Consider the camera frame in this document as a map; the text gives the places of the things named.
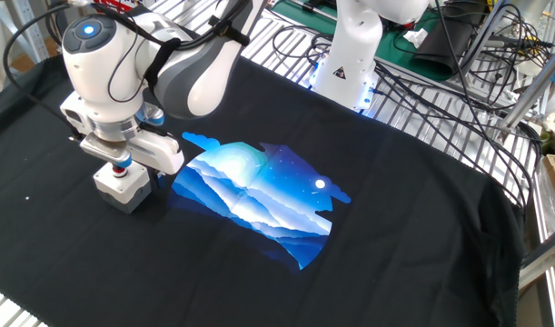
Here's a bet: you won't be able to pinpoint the aluminium profile beam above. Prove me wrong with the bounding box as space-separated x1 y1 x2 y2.
517 233 555 292

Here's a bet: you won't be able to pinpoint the red white sign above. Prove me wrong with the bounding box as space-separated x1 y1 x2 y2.
93 0 137 13

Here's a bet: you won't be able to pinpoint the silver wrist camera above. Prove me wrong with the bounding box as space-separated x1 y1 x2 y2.
79 133 134 170

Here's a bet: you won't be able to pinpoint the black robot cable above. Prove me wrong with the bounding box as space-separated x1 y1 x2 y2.
2 0 260 143

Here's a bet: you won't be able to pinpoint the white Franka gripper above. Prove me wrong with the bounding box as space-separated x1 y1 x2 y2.
59 92 186 187

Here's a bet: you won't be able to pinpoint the aluminium profile post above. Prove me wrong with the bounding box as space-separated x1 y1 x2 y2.
499 43 555 133

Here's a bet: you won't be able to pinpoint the grey perforated shelving upright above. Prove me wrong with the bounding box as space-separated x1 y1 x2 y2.
0 0 51 63

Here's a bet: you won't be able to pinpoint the black forearm strap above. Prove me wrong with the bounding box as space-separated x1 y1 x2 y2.
143 38 183 87

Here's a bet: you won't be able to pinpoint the crumpled white tissue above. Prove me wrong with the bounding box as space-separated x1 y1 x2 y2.
402 27 430 49

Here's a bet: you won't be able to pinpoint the tangled black cables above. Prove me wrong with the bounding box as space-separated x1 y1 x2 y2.
270 0 555 210

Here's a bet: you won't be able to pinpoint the green mat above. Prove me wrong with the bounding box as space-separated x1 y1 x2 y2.
270 0 490 84

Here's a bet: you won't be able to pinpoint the black cloth with blue print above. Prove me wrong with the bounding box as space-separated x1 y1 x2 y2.
0 54 528 327

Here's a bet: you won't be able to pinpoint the white grey push button box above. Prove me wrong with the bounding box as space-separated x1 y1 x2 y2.
93 161 153 214

